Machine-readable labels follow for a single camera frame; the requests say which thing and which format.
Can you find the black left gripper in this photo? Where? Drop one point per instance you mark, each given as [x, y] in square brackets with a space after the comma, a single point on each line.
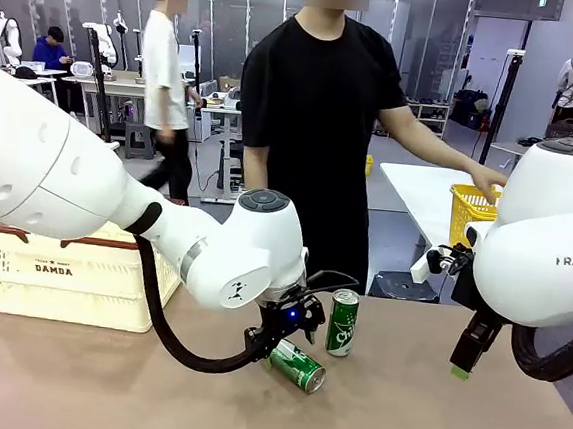
[290, 315]

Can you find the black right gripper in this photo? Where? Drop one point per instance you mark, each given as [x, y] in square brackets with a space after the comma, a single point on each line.
[465, 285]

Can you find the green soda can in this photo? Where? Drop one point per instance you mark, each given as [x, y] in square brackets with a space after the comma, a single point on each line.
[342, 325]
[298, 368]

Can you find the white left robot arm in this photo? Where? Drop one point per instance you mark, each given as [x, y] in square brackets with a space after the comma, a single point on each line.
[45, 163]

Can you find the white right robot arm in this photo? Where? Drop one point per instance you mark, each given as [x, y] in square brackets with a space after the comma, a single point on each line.
[540, 237]

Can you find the person's right forearm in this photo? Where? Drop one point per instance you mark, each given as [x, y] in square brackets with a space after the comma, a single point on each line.
[256, 169]

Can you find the person's left forearm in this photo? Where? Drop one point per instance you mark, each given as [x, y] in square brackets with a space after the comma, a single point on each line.
[423, 138]

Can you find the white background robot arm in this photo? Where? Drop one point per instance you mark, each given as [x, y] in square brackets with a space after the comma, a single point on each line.
[8, 37]
[106, 43]

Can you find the yellow plastic basket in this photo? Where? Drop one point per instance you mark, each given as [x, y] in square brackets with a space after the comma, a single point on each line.
[472, 216]

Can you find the dark wicker basket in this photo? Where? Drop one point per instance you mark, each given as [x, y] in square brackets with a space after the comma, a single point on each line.
[562, 129]

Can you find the person's left hand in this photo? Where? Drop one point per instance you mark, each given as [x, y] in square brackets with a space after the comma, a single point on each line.
[487, 182]

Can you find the black round stool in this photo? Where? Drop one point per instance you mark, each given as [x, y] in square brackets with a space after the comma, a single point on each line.
[405, 286]

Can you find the white table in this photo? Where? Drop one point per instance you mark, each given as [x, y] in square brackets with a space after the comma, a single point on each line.
[418, 196]

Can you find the small yellow crate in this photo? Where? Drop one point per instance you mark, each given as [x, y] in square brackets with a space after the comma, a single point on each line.
[369, 165]

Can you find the grey background desk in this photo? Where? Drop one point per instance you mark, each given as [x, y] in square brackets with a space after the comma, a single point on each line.
[505, 149]

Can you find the person in black T-shirt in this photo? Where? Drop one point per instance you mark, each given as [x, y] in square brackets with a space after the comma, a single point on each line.
[314, 126]

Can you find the white standing desk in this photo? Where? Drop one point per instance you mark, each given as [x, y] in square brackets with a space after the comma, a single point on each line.
[229, 119]

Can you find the wooden shoe rack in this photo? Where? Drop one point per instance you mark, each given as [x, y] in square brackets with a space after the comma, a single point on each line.
[433, 118]

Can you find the black pole with white top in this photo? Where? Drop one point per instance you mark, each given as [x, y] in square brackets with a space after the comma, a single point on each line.
[498, 112]

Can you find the grey step stool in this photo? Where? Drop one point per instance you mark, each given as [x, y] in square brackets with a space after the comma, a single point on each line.
[135, 141]

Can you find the walking person in white shirt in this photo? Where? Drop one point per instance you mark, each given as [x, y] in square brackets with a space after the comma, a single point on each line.
[165, 78]

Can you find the wooden top background desk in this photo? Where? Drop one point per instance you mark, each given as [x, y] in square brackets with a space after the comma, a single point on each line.
[122, 82]

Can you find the black tripod stand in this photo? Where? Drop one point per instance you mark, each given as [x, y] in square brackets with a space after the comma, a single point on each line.
[99, 88]

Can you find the seated person in blue hoodie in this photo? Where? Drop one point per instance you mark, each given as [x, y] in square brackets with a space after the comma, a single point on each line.
[49, 55]

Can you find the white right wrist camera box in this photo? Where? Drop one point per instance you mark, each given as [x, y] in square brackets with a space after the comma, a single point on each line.
[422, 271]

